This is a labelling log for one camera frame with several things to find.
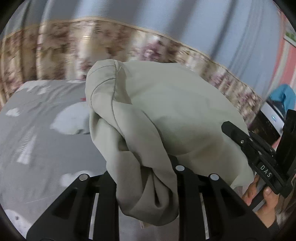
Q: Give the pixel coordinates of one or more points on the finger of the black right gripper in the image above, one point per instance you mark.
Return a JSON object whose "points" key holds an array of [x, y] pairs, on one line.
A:
{"points": [[252, 145]]}

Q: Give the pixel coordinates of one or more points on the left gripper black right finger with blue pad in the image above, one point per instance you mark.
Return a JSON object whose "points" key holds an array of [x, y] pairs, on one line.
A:
{"points": [[210, 210]]}

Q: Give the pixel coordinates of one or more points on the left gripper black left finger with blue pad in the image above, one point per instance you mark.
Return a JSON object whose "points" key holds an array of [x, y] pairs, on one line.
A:
{"points": [[69, 216]]}

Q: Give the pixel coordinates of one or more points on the pale green large garment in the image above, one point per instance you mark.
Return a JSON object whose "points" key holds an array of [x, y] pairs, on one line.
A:
{"points": [[143, 112]]}

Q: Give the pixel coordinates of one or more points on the person's right hand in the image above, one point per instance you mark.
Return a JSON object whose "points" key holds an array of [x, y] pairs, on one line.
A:
{"points": [[276, 210]]}

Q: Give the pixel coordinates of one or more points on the dark cabinet with white top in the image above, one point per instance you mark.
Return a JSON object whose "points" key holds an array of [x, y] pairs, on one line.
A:
{"points": [[269, 121]]}

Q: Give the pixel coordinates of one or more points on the blue cloth on cabinet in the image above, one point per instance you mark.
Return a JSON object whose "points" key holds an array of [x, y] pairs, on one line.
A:
{"points": [[285, 94]]}

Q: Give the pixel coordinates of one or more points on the grey patterned bed sheet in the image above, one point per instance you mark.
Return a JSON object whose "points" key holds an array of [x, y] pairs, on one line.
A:
{"points": [[46, 144]]}

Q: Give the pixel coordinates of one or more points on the floral and blue curtain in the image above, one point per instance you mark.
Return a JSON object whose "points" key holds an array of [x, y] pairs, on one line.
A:
{"points": [[237, 46]]}

